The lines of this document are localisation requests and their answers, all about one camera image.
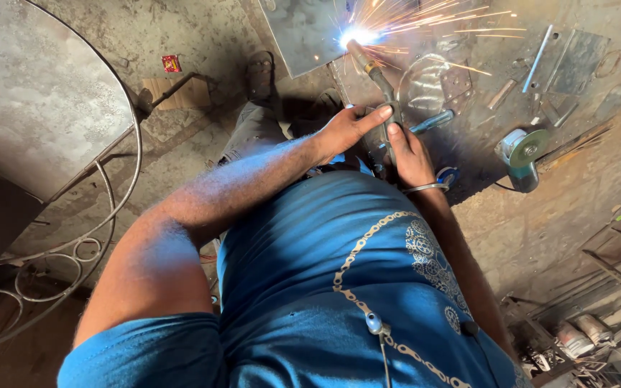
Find round shiny metal disc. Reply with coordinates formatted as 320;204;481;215
397;53;452;112

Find blue tape roll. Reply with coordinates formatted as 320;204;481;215
435;166;461;189

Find brown sandal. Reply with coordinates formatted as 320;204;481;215
244;51;275;101

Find silver metal bracelet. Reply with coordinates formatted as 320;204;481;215
401;183;451;195

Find grey metal sheet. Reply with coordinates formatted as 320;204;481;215
258;0;355;79

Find heap of scrap metal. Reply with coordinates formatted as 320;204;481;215
498;204;621;388

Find brown cardboard piece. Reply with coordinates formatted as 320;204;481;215
142;77;212;112

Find green angle grinder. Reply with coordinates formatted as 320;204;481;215
493;128;552;194

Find person's left hand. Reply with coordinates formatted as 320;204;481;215
315;105;395;166

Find small square holed plate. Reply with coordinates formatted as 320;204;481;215
439;61;473;104

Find grey trousers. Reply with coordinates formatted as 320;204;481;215
218;88;345;165

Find dark metal hammer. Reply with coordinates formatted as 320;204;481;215
137;72;201;114

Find round metal gate panel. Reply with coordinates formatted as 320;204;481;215
0;0;144;357

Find welding torch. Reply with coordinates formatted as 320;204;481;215
345;39;405;165

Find person's right hand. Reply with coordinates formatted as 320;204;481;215
386;123;436;189

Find blue-handled screwdriver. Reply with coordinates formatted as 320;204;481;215
408;109;456;136

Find thin metal rod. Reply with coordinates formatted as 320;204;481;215
521;24;554;94

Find blue printed shirt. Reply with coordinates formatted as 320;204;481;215
56;161;533;388

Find rectangular grey metal plate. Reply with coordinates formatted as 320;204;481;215
544;29;612;97

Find silver clip microphone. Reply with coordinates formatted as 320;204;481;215
365;311;393;388

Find short metal tube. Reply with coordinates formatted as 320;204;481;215
487;79;518;111

